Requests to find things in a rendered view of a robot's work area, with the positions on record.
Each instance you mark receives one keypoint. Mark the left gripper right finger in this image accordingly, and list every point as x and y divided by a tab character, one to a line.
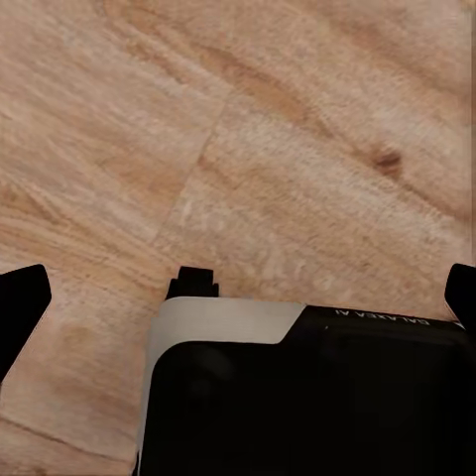
460	294

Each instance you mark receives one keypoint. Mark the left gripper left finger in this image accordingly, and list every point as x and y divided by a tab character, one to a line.
24	296

